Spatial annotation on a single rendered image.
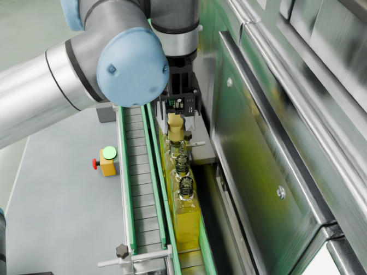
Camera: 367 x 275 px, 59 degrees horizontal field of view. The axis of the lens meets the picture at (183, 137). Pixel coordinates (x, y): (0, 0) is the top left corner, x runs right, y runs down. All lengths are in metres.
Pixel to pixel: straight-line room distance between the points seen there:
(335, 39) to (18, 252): 0.98
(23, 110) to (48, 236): 0.77
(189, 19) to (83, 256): 0.77
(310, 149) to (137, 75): 0.23
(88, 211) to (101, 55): 0.83
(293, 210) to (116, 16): 0.35
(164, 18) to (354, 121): 0.28
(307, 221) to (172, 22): 0.33
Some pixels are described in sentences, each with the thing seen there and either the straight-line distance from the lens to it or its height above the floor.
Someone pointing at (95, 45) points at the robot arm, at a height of 1.50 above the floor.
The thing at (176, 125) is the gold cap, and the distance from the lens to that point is 0.67.
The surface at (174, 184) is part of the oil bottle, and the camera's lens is 0.72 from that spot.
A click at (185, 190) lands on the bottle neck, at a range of 0.65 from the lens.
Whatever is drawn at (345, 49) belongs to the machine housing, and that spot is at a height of 1.47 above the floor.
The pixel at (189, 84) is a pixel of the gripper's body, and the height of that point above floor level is 1.34.
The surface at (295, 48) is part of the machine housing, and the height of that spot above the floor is 1.43.
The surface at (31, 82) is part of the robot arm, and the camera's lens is 0.36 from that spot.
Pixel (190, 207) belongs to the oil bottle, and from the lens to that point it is 0.69.
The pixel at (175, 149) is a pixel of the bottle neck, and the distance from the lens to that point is 0.72.
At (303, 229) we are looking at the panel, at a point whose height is 1.27.
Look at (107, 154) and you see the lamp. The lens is 1.10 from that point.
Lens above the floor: 1.67
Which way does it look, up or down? 47 degrees down
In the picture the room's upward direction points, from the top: straight up
